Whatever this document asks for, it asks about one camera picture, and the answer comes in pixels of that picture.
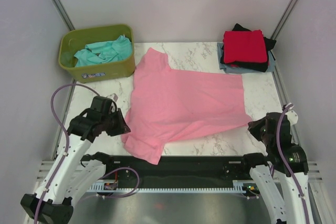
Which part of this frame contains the pink t shirt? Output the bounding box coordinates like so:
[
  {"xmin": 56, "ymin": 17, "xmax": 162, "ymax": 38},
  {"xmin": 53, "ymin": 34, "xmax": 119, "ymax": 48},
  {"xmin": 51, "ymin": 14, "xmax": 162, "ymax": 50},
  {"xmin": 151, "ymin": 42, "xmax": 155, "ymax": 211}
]
[{"xmin": 121, "ymin": 48, "xmax": 251, "ymax": 165}]

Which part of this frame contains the olive green plastic bin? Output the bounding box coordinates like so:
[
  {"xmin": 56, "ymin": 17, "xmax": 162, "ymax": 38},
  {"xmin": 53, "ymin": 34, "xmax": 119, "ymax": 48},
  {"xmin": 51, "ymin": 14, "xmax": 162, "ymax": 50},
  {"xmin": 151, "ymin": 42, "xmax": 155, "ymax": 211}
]
[{"xmin": 58, "ymin": 24, "xmax": 135, "ymax": 83}]

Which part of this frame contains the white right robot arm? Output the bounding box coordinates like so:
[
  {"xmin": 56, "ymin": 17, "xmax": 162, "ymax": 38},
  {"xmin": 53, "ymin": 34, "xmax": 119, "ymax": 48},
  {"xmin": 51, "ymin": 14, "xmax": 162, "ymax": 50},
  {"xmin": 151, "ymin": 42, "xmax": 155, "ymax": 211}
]
[{"xmin": 240, "ymin": 110, "xmax": 314, "ymax": 223}]

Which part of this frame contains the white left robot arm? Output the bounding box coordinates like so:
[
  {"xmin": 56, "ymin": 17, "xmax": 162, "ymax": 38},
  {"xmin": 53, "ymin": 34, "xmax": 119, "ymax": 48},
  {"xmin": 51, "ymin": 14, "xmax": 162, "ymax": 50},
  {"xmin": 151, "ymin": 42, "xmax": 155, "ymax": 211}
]
[{"xmin": 20, "ymin": 96, "xmax": 130, "ymax": 223}]

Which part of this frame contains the black folded t shirt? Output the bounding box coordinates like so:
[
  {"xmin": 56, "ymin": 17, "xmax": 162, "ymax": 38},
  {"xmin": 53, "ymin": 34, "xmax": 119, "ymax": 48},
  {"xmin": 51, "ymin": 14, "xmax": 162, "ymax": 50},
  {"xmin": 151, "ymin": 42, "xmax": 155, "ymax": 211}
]
[{"xmin": 219, "ymin": 23, "xmax": 276, "ymax": 73}]

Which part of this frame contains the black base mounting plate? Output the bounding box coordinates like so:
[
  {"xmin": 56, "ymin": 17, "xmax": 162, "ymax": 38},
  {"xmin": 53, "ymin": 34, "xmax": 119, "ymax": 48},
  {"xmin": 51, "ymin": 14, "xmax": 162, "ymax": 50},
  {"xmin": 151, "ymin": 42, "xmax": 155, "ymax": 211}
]
[{"xmin": 107, "ymin": 156, "xmax": 252, "ymax": 188}]

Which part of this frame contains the teal t shirt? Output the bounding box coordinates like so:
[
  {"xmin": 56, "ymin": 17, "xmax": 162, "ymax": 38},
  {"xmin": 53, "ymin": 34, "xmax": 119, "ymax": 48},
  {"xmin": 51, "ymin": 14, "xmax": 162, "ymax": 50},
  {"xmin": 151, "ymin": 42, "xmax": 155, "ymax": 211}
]
[{"xmin": 74, "ymin": 35, "xmax": 133, "ymax": 67}]

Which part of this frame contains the red folded t shirt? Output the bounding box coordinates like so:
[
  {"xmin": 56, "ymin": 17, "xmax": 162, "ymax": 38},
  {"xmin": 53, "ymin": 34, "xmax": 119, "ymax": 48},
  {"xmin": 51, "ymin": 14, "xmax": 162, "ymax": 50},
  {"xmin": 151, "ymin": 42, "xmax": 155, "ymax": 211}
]
[{"xmin": 223, "ymin": 30, "xmax": 268, "ymax": 64}]

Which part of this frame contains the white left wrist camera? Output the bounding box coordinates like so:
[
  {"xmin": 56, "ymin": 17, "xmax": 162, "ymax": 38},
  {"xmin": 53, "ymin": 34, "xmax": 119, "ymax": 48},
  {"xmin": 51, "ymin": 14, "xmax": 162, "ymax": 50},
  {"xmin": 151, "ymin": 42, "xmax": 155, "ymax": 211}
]
[{"xmin": 107, "ymin": 93, "xmax": 119, "ymax": 102}]

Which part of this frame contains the white slotted cable duct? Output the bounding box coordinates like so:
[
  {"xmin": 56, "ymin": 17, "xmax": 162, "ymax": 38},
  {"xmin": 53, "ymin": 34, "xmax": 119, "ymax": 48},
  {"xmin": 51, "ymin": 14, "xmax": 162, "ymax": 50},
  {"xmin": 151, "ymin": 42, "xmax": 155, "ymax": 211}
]
[{"xmin": 87, "ymin": 180, "xmax": 246, "ymax": 194}]

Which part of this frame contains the aluminium extrusion rail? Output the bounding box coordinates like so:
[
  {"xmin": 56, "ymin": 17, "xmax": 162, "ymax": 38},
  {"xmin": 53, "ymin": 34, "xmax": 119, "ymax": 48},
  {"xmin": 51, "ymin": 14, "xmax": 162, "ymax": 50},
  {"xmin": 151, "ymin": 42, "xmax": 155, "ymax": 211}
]
[{"xmin": 36, "ymin": 161, "xmax": 322, "ymax": 182}]

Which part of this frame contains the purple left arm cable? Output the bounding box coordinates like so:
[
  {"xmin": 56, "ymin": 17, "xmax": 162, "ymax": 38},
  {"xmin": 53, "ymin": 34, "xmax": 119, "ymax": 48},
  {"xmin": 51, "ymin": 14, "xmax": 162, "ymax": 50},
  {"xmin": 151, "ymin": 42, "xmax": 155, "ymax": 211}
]
[{"xmin": 33, "ymin": 83, "xmax": 140, "ymax": 223}]

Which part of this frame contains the right aluminium frame post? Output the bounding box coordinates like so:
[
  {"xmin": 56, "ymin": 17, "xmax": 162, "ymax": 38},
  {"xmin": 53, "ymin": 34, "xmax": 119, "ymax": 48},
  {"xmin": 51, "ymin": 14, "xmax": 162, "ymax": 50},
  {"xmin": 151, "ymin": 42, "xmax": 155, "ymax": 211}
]
[{"xmin": 271, "ymin": 0, "xmax": 299, "ymax": 40}]

